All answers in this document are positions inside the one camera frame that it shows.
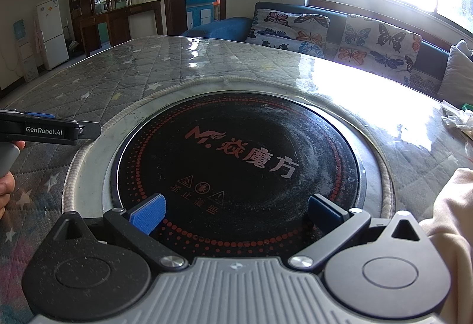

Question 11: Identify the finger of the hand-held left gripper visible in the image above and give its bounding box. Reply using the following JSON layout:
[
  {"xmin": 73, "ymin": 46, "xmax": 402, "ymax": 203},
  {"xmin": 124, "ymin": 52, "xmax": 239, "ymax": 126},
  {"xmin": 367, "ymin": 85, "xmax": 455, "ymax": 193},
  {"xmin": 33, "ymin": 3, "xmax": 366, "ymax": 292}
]
[
  {"xmin": 0, "ymin": 113, "xmax": 102, "ymax": 146},
  {"xmin": 0, "ymin": 109, "xmax": 57, "ymax": 119}
]

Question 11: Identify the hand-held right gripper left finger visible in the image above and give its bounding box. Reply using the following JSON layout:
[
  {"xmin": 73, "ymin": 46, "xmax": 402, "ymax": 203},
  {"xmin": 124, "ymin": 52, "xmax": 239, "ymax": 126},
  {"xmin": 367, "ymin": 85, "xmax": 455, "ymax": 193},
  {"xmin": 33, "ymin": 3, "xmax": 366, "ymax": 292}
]
[{"xmin": 52, "ymin": 194, "xmax": 190, "ymax": 271}]

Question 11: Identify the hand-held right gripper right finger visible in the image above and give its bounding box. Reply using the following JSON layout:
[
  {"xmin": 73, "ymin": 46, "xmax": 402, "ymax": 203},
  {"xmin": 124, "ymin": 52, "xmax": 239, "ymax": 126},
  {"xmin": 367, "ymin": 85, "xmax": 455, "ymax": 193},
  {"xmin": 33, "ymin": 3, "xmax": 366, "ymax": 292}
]
[{"xmin": 290, "ymin": 194, "xmax": 425, "ymax": 271}]

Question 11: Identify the cream sweater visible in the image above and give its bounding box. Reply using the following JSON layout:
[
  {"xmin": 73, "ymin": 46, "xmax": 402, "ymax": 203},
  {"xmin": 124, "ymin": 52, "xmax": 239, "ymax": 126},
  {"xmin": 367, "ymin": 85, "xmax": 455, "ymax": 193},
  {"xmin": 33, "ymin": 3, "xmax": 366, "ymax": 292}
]
[{"xmin": 417, "ymin": 166, "xmax": 473, "ymax": 324}]

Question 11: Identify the person's left hand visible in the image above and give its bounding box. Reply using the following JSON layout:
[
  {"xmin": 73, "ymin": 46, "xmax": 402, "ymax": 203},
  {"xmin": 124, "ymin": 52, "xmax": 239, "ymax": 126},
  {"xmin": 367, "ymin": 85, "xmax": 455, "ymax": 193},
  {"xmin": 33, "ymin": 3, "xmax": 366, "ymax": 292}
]
[{"xmin": 0, "ymin": 140, "xmax": 26, "ymax": 221}]

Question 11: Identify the white water dispenser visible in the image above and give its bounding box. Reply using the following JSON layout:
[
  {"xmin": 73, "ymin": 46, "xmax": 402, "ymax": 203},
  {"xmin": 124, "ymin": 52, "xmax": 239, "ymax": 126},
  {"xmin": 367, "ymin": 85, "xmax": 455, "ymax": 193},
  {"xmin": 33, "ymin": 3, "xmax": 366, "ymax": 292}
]
[{"xmin": 13, "ymin": 19, "xmax": 39, "ymax": 79}]

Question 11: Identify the white fridge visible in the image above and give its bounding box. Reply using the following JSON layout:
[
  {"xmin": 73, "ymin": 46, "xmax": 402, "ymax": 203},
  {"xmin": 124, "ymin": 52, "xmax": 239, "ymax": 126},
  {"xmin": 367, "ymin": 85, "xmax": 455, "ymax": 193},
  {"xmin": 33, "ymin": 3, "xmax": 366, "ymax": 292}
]
[{"xmin": 36, "ymin": 0, "xmax": 70, "ymax": 71}]

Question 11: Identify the round black induction cooktop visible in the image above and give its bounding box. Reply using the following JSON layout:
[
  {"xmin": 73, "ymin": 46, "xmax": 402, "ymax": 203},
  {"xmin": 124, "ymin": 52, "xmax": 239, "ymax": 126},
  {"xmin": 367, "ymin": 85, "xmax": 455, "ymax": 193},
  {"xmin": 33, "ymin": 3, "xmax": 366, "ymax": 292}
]
[{"xmin": 87, "ymin": 86, "xmax": 387, "ymax": 262}]

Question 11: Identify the dark wooden sideboard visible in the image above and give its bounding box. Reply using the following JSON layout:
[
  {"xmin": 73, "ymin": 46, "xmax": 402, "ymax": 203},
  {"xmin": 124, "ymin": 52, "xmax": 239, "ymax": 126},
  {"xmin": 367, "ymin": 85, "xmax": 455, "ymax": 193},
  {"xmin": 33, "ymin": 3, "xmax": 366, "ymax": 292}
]
[{"xmin": 79, "ymin": 0, "xmax": 163, "ymax": 57}]

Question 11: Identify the crumpled white plastic bag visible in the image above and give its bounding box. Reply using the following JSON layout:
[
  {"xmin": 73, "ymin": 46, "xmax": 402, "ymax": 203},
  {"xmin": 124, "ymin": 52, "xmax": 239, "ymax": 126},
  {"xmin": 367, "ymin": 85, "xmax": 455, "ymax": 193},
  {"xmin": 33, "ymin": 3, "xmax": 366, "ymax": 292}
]
[{"xmin": 441, "ymin": 100, "xmax": 473, "ymax": 140}]

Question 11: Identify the butterfly print cushion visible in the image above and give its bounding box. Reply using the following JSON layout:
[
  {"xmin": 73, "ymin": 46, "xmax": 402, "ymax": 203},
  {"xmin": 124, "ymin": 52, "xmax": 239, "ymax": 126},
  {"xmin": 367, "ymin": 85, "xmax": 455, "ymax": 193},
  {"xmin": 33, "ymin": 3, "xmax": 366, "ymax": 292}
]
[
  {"xmin": 244, "ymin": 8, "xmax": 330, "ymax": 59},
  {"xmin": 331, "ymin": 14, "xmax": 422, "ymax": 83}
]

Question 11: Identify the blue cabinet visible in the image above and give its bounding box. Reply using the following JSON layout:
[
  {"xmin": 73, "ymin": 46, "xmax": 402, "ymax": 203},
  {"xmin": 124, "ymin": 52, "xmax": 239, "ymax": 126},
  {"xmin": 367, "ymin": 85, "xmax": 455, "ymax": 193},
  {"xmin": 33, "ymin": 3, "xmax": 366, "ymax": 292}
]
[{"xmin": 186, "ymin": 0, "xmax": 220, "ymax": 29}]

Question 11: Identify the grey pillow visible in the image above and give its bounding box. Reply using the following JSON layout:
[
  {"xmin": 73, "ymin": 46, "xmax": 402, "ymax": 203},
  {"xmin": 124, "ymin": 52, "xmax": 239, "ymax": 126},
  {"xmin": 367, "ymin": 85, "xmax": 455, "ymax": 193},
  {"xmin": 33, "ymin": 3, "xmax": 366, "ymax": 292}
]
[{"xmin": 438, "ymin": 40, "xmax": 473, "ymax": 107}]

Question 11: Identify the blue sofa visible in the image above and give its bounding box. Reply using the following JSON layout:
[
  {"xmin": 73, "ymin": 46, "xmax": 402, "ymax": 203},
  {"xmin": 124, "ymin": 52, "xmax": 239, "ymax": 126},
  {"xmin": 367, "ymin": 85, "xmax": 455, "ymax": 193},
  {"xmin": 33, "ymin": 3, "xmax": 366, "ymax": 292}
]
[{"xmin": 181, "ymin": 1, "xmax": 473, "ymax": 103}]

